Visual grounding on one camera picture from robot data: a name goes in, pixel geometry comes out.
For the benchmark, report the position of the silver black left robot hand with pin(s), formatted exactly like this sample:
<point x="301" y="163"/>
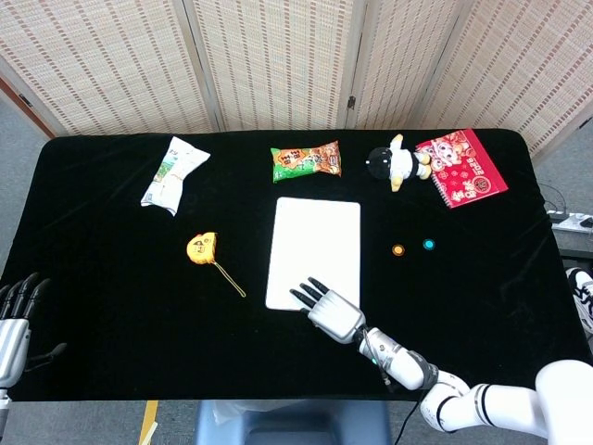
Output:
<point x="14" y="343"/>

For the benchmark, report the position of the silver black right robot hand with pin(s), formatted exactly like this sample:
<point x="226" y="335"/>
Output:
<point x="336" y="317"/>

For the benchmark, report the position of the orange disc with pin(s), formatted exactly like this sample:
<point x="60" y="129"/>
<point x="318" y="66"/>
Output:
<point x="398" y="250"/>

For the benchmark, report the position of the teal small disc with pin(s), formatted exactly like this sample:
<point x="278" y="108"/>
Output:
<point x="429" y="244"/>

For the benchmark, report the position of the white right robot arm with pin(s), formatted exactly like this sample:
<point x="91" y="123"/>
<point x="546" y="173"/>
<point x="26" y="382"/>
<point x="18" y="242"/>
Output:
<point x="407" y="366"/>

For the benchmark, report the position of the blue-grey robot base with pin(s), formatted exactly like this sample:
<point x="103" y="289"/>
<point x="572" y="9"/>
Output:
<point x="296" y="424"/>

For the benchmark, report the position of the white rectangular board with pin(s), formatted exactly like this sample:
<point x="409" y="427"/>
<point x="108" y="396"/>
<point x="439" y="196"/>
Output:
<point x="315" y="241"/>

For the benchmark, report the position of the black velvet tablecloth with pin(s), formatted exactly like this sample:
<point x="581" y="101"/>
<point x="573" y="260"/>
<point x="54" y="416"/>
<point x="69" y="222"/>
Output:
<point x="116" y="301"/>

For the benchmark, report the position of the yellow tape measure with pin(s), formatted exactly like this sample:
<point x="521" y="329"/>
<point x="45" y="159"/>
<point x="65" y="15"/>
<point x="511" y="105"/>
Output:
<point x="201" y="248"/>

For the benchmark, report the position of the yellow tape strip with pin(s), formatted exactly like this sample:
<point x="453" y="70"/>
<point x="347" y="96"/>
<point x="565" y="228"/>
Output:
<point x="149" y="417"/>

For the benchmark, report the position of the green orange snack bag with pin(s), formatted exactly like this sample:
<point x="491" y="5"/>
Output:
<point x="306" y="162"/>

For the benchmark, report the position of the black white plush toy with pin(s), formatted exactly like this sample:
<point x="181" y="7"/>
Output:
<point x="384" y="162"/>

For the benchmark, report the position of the red spiral notebook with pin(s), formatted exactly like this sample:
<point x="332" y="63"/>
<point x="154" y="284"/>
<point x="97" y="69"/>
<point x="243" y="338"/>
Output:
<point x="468" y="171"/>

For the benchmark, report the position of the white snack packet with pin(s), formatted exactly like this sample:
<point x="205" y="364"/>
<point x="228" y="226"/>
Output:
<point x="171" y="176"/>

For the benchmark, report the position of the black white sneaker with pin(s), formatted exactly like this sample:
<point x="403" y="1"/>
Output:
<point x="583" y="296"/>

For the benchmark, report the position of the white power strip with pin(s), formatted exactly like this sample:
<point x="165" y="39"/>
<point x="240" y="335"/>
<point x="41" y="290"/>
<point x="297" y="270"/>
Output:
<point x="572" y="222"/>

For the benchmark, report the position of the woven bamboo folding screen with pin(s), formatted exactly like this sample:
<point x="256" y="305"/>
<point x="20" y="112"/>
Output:
<point x="278" y="60"/>

